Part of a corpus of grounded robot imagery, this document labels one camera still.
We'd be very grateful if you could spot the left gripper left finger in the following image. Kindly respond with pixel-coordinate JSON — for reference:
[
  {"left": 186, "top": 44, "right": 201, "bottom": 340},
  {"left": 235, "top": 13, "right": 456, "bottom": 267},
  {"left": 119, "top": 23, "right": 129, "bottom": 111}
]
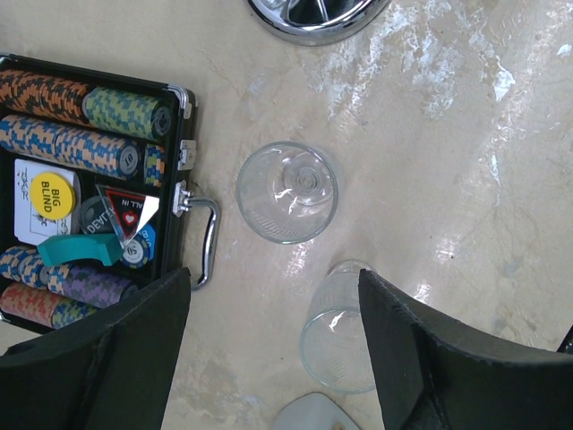
[{"left": 1, "top": 269, "right": 191, "bottom": 429}]

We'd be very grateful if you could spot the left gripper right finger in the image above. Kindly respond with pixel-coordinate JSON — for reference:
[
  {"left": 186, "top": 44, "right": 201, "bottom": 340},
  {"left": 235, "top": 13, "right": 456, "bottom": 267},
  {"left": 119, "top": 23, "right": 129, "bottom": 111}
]
[{"left": 358, "top": 270, "right": 572, "bottom": 429}]

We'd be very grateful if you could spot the chrome wine glass rack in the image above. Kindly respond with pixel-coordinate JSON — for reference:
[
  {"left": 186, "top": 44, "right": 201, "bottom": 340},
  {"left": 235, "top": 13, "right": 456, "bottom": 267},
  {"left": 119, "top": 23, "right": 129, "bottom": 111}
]
[{"left": 247, "top": 0, "right": 390, "bottom": 47}]

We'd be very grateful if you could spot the teal plastic piece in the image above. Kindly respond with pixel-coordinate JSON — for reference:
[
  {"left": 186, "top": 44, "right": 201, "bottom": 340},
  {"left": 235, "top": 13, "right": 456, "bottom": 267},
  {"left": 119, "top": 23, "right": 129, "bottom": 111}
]
[{"left": 37, "top": 233, "right": 124, "bottom": 266}]

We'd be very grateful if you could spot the dealer button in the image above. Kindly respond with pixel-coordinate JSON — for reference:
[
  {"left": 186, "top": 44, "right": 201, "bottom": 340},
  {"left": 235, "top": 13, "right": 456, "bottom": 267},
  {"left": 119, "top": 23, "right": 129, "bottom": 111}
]
[{"left": 79, "top": 195, "right": 115, "bottom": 235}]

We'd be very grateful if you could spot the triangular all in marker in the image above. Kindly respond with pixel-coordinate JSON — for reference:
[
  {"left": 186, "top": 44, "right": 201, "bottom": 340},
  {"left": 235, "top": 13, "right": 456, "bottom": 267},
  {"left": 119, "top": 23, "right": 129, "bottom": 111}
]
[{"left": 97, "top": 185, "right": 160, "bottom": 249}]

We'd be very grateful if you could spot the playing card deck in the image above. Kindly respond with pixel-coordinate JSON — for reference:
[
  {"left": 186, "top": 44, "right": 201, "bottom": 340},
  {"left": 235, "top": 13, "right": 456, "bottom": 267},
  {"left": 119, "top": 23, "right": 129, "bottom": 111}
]
[{"left": 14, "top": 159, "right": 81, "bottom": 245}]

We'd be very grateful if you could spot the yellow big blind button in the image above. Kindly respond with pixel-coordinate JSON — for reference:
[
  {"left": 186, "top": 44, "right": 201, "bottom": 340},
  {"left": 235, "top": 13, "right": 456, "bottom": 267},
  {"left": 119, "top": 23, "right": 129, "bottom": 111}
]
[{"left": 30, "top": 172, "right": 76, "bottom": 220}]

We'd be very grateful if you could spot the black poker chip case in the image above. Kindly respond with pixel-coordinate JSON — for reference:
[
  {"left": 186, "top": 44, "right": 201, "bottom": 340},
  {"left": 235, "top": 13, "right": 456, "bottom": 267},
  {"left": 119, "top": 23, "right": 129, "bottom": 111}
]
[{"left": 1, "top": 54, "right": 220, "bottom": 334}]

